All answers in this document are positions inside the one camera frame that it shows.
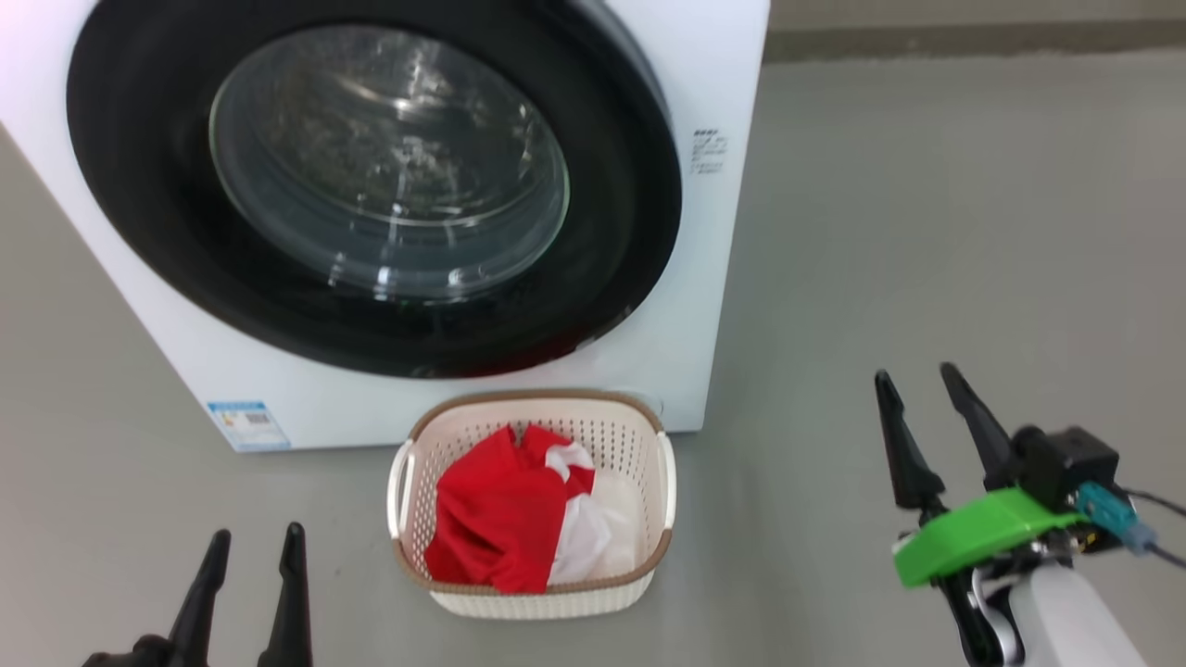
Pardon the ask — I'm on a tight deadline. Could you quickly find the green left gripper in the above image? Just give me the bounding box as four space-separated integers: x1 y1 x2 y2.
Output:
81 521 314 667

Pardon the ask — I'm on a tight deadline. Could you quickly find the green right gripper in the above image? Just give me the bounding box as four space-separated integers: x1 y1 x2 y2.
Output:
873 361 1087 590

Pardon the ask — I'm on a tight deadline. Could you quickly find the red and white garment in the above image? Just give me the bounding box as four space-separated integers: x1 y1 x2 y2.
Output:
423 423 646 595

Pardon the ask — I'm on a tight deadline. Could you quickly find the black round glass washer door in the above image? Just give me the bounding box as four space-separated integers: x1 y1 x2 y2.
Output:
66 0 684 380

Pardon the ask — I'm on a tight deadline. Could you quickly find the white washing machine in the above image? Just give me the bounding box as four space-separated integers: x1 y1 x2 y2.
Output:
0 0 771 454

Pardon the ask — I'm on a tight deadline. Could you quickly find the cream perforated laundry basket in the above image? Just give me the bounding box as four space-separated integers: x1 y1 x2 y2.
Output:
386 388 678 621

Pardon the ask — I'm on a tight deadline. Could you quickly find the blue energy label sticker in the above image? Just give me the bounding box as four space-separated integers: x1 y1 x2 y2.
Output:
205 399 292 453

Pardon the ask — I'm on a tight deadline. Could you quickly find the teal right camera connector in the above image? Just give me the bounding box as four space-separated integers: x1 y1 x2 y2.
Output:
1074 481 1160 556

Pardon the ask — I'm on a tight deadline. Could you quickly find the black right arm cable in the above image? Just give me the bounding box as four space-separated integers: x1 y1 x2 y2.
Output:
1119 488 1186 570

